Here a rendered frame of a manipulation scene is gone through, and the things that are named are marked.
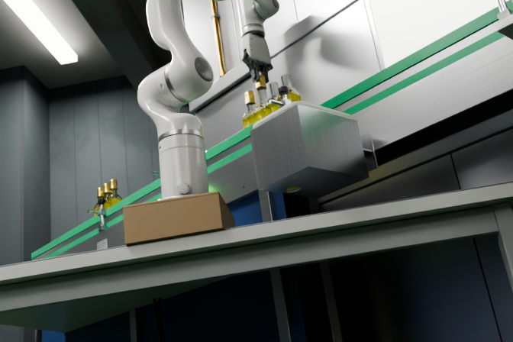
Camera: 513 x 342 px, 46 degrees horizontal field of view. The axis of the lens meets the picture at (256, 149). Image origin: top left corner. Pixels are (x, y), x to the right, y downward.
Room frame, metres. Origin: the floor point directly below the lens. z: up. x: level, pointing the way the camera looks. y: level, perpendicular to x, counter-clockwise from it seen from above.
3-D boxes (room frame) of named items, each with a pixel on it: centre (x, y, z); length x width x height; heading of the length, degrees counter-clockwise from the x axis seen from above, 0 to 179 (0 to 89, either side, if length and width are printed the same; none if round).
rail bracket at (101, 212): (2.28, 0.66, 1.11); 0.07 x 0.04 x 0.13; 135
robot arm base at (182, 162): (1.46, 0.19, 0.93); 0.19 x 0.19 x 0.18
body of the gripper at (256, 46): (1.81, -0.05, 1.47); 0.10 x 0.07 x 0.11; 134
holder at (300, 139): (1.43, -0.15, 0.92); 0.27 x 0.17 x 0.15; 135
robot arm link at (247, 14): (1.81, -0.05, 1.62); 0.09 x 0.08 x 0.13; 55
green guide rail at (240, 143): (2.20, 0.52, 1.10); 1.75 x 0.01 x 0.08; 45
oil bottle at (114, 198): (2.51, 0.65, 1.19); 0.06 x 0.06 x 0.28; 45
